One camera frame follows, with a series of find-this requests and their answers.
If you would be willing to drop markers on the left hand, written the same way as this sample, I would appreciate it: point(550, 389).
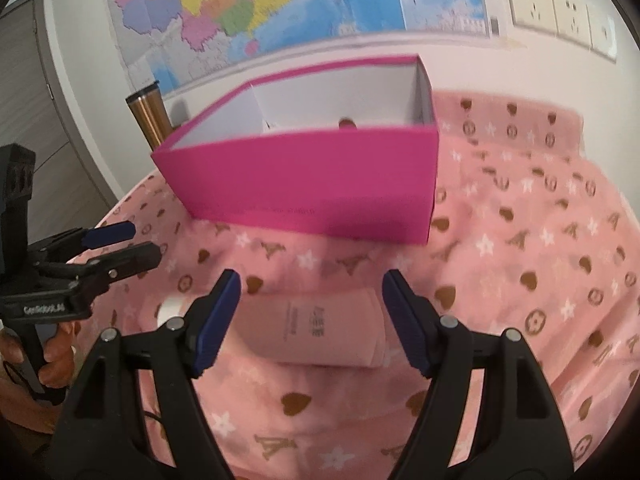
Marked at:
point(57, 353)

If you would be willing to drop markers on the pink lotion tube white cap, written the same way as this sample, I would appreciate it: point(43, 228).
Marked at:
point(340, 329)

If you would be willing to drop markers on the colourful wall map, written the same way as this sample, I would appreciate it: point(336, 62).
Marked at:
point(177, 43)

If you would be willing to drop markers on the gold thermos cup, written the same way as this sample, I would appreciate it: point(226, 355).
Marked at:
point(150, 113)

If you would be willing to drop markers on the pink cardboard box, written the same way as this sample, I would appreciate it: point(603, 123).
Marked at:
point(269, 153)

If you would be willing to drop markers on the brown wooden comb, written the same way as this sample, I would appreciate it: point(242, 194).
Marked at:
point(346, 123)

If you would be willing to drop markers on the pink patterned cloth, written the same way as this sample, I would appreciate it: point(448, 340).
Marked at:
point(522, 236)

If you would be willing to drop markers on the white wall sockets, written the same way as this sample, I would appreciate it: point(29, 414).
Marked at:
point(570, 20)

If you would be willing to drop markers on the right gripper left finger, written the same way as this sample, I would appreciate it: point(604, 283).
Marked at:
point(101, 433)

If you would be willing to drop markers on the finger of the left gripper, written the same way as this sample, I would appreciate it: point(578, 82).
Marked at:
point(94, 277)
point(100, 237)

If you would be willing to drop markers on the white door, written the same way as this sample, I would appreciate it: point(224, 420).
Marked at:
point(69, 190)

